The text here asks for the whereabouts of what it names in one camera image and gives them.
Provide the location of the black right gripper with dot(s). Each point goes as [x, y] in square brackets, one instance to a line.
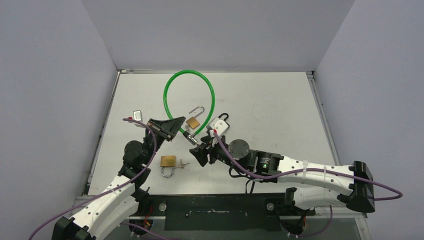
[209, 151]

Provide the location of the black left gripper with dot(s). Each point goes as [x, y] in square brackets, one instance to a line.
[168, 128]

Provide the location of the long shackle brass padlock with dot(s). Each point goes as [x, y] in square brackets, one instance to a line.
[192, 123]

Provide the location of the black combination padlock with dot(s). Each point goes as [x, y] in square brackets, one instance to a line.
[224, 116]

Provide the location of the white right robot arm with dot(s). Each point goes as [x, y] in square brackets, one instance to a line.
[310, 185]

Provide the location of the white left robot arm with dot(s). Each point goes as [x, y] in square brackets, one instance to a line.
[103, 212]

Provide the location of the small silver key bunch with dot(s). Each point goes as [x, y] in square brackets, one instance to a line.
[181, 164]

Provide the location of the short brass padlock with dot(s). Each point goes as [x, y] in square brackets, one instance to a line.
[167, 165]

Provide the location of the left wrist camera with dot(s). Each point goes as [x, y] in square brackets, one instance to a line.
[137, 115]

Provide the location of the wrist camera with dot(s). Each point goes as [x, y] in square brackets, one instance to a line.
[217, 125]
[137, 115]

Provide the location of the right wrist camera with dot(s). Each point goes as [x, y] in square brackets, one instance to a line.
[217, 125]

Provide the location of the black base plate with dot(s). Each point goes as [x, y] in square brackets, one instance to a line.
[219, 212]

